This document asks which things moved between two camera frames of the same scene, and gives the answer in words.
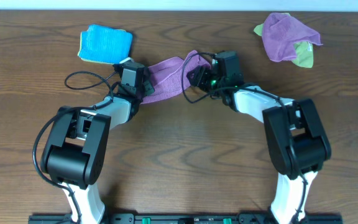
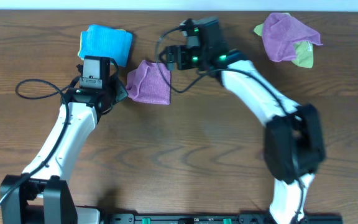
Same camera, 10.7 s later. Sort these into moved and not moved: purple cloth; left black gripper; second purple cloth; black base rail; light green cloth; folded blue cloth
Moved: purple cloth; left black gripper
Not moved: folded blue cloth; light green cloth; second purple cloth; black base rail
